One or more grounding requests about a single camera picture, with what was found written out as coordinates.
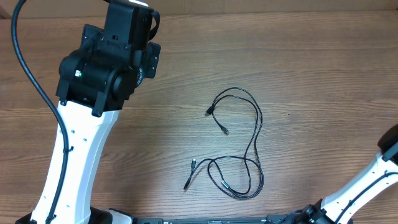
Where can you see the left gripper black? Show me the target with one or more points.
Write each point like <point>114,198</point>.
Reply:
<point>152,59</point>

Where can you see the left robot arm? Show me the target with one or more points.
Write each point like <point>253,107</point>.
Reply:
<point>95,81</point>

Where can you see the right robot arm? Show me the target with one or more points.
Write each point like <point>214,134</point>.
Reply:
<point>380,174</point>

